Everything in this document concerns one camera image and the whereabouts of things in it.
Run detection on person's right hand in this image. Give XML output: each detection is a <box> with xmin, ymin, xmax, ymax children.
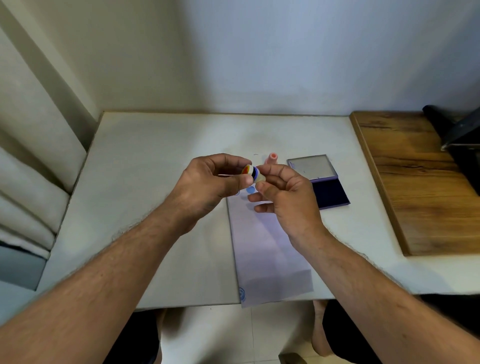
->
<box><xmin>247</xmin><ymin>163</ymin><xmax>328</xmax><ymax>248</ymax></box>

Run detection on person's left hand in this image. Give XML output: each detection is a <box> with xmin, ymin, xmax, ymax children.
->
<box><xmin>165</xmin><ymin>153</ymin><xmax>255</xmax><ymax>236</ymax></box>

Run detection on small round colourful stamp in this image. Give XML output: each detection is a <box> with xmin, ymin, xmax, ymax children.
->
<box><xmin>242</xmin><ymin>164</ymin><xmax>267</xmax><ymax>184</ymax></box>

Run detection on person's left forearm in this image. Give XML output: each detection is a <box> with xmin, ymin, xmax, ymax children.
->
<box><xmin>0</xmin><ymin>202</ymin><xmax>196</xmax><ymax>364</ymax></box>

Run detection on person's right forearm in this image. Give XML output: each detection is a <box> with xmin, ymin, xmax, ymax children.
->
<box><xmin>290</xmin><ymin>225</ymin><xmax>480</xmax><ymax>364</ymax></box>

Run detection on open blue ink pad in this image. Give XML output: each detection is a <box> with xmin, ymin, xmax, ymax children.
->
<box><xmin>287</xmin><ymin>154</ymin><xmax>351</xmax><ymax>211</ymax></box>

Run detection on white paper sheet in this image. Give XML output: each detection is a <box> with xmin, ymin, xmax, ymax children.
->
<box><xmin>226</xmin><ymin>185</ymin><xmax>314</xmax><ymax>309</ymax></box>

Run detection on brown wooden board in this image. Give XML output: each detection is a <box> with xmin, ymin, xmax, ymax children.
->
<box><xmin>349</xmin><ymin>111</ymin><xmax>480</xmax><ymax>257</ymax></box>

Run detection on person's right leg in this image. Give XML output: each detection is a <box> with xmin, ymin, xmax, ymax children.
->
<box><xmin>311</xmin><ymin>299</ymin><xmax>338</xmax><ymax>358</ymax></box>

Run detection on person's leg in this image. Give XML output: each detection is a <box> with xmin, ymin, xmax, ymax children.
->
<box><xmin>155</xmin><ymin>308</ymin><xmax>168</xmax><ymax>364</ymax></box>
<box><xmin>311</xmin><ymin>299</ymin><xmax>338</xmax><ymax>358</ymax></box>

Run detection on person's left leg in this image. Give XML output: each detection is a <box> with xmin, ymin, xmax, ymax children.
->
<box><xmin>155</xmin><ymin>308</ymin><xmax>168</xmax><ymax>364</ymax></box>

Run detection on black shorts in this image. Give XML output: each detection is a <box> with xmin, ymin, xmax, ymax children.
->
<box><xmin>103</xmin><ymin>294</ymin><xmax>480</xmax><ymax>364</ymax></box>

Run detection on black equipment stand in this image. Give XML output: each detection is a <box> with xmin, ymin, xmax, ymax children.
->
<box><xmin>422</xmin><ymin>104</ymin><xmax>480</xmax><ymax>196</ymax></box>

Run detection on white fabric curtain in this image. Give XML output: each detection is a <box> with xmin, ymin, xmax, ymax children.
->
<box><xmin>0</xmin><ymin>0</ymin><xmax>100</xmax><ymax>259</ymax></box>

